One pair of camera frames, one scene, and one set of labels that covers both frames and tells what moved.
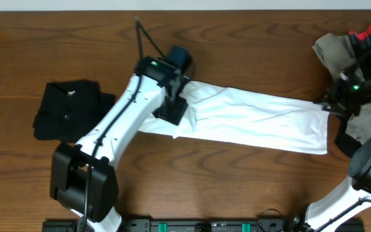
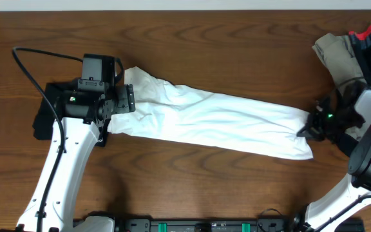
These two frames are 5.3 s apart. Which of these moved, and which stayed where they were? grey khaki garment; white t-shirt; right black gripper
Moved: white t-shirt; right black gripper
Stayed: grey khaki garment
